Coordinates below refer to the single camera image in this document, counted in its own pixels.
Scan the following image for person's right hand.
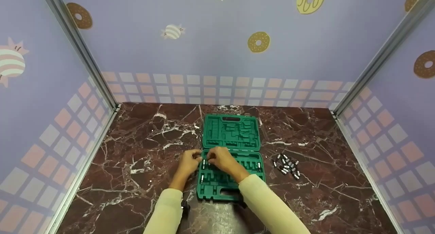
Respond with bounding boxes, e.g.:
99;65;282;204
206;146;251;183

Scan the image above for person's left hand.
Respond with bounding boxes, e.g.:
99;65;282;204
174;149;203;186

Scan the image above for person's left forearm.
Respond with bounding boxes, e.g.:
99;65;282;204
143;180;191;234

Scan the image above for person's right forearm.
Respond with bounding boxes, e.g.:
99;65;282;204
237;173;312;234

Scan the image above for green plastic tool case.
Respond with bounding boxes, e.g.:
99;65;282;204
196;114;266;202

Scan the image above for pile of silver sockets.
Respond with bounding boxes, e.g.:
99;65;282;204
272;153;301;180

